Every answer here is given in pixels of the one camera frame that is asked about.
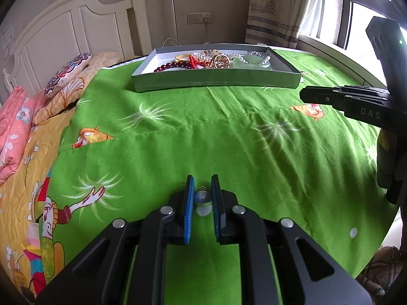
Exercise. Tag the grey shallow box tray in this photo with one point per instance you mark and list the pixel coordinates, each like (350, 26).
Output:
(206, 81)

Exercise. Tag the gold round pendant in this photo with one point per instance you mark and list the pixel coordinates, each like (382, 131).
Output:
(221, 61)

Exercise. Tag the green printed cloth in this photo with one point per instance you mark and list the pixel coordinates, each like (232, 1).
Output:
(222, 133)

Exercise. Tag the white floor lamp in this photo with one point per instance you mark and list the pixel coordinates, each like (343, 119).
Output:
(174, 16)

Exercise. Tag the striped printed curtain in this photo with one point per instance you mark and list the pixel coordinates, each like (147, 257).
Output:
(270, 12)

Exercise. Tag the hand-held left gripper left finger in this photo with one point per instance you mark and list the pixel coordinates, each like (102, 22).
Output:
(189, 209)

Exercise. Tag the window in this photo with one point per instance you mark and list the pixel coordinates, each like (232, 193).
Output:
(359, 22)

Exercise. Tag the glass bead pendant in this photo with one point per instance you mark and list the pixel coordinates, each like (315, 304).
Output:
(203, 197)

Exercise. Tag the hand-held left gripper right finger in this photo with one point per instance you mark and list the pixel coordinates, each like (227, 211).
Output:
(216, 209)

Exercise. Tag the pink floral quilt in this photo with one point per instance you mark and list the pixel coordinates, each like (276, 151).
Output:
(16, 127)

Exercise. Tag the yellow printed bedsheet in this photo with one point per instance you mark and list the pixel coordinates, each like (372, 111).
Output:
(25, 203)

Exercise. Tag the pale green jade bangle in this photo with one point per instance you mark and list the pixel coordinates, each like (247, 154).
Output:
(251, 61)

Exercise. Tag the brown plaid cloth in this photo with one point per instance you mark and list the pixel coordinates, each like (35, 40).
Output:
(381, 273)

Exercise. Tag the floral patterned pillow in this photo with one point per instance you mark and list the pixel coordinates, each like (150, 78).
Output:
(66, 73)

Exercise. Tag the wall socket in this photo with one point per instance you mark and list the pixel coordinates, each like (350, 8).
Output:
(199, 17)

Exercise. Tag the white wooden headboard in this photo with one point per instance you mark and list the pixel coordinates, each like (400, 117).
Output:
(63, 31)

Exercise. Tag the gold bangle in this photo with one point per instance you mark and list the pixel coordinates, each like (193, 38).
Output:
(181, 58)

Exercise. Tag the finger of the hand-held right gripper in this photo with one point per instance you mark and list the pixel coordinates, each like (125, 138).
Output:
(321, 95)

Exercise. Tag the red knot charm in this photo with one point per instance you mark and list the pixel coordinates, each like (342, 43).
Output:
(194, 62)

